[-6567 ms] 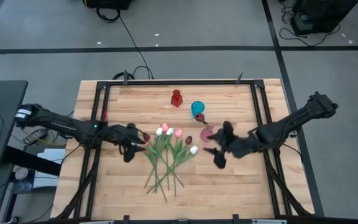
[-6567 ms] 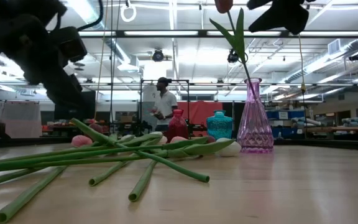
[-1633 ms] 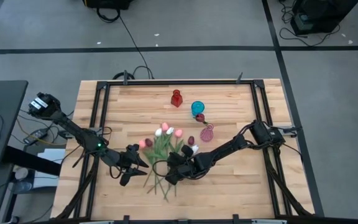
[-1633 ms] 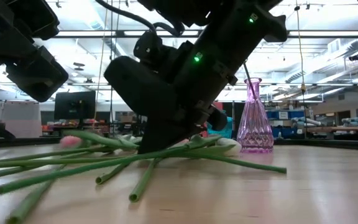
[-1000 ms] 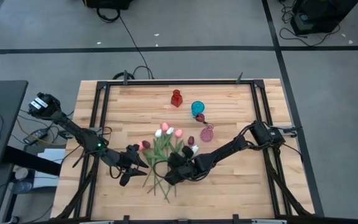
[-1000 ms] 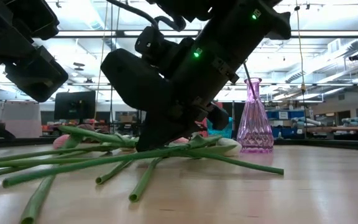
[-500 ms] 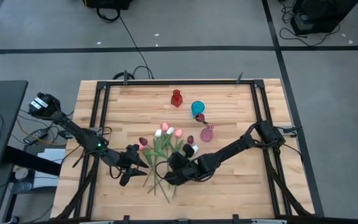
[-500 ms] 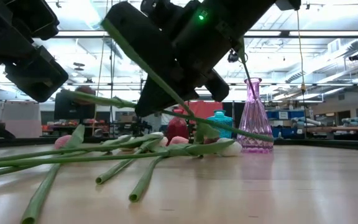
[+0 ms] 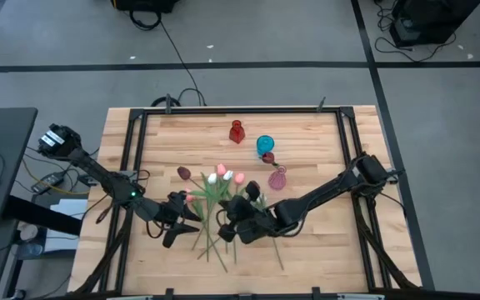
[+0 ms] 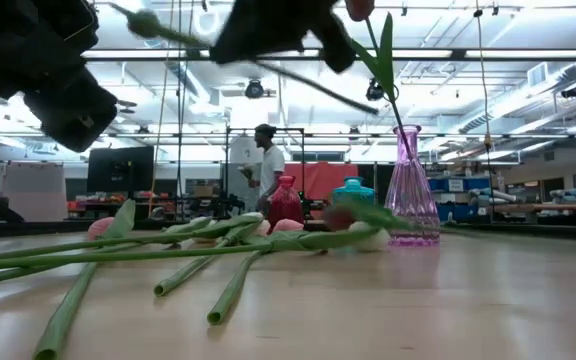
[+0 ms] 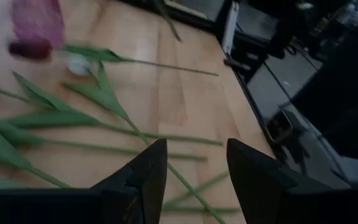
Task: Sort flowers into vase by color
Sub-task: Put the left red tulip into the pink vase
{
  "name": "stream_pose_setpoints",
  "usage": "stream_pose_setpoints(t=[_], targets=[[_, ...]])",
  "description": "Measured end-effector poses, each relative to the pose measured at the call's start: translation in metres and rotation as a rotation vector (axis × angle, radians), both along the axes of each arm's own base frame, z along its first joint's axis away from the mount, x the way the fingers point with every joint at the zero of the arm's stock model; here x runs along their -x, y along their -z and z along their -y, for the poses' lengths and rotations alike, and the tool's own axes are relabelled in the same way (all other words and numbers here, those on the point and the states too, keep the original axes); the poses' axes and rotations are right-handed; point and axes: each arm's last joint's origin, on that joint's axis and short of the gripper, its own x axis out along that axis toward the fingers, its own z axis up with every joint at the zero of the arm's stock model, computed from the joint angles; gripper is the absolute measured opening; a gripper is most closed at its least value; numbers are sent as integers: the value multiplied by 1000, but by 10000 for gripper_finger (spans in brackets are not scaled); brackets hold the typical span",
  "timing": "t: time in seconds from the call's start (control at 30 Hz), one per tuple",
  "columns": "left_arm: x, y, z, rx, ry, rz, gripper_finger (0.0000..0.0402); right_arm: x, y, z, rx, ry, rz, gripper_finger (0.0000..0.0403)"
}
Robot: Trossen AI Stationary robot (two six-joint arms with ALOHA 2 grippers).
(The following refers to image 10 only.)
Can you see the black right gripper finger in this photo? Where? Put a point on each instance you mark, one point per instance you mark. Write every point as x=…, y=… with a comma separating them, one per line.
x=253, y=49
x=258, y=20

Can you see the dark red tulip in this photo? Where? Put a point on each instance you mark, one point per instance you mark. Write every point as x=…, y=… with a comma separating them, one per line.
x=387, y=60
x=144, y=23
x=339, y=218

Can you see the pink tulip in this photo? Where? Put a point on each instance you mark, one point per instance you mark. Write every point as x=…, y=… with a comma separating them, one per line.
x=229, y=297
x=69, y=305
x=178, y=277

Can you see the red glass vase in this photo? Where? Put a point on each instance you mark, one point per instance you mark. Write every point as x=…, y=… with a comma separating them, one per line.
x=285, y=202

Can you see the teal glass vase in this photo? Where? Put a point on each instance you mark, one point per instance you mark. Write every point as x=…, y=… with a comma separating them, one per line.
x=353, y=192

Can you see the purple glass vase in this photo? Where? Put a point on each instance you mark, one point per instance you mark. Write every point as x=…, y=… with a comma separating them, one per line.
x=412, y=210

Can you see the black ceiling spotlight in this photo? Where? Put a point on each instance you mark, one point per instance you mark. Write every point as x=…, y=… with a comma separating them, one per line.
x=254, y=90
x=374, y=92

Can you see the black monitor screen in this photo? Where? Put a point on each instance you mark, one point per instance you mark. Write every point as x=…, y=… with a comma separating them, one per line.
x=118, y=170

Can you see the white board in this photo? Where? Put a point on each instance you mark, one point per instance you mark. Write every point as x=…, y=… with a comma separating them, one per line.
x=33, y=192

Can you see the cluttered black workbench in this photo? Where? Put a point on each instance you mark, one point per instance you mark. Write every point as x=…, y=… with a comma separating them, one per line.
x=118, y=205

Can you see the person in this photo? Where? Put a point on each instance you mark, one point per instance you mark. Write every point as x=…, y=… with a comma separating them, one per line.
x=271, y=170

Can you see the orange red partition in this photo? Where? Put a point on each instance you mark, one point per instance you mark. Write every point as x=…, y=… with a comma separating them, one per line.
x=318, y=180

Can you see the blue storage shelf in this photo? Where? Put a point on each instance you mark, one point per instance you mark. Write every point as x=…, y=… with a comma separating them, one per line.
x=468, y=185

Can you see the wooden background table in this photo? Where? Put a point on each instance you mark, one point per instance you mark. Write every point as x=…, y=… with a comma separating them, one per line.
x=558, y=207

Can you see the black metal stand frame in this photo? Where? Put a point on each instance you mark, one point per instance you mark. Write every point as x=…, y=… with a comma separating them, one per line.
x=290, y=129

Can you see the black ceiling camera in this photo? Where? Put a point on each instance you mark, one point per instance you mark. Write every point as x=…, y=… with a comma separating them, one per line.
x=573, y=91

